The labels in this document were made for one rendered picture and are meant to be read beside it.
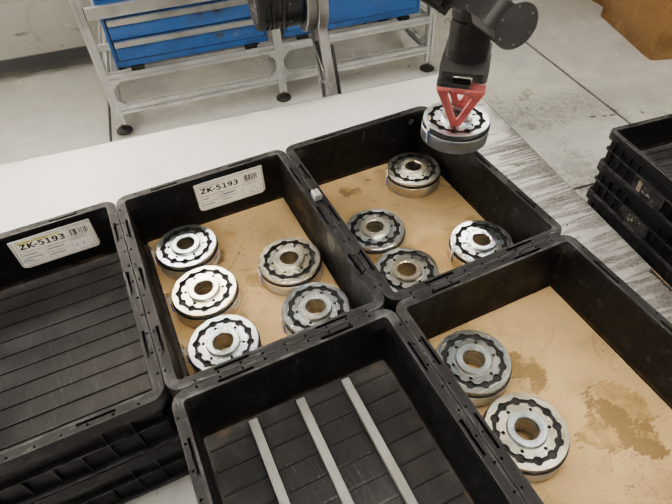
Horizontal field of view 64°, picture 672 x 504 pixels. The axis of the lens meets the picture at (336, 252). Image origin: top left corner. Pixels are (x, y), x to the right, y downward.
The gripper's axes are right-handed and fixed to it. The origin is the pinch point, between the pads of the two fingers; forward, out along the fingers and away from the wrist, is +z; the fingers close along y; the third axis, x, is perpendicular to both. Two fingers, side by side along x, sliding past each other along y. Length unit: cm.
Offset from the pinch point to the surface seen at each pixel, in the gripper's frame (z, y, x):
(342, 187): 21.6, 3.9, 19.4
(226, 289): 18.9, -27.4, 29.9
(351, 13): 65, 186, 62
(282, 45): 75, 165, 92
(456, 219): 21.2, -0.5, -2.9
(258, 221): 22.0, -8.7, 32.1
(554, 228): 11.0, -10.3, -17.0
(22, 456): 13, -60, 39
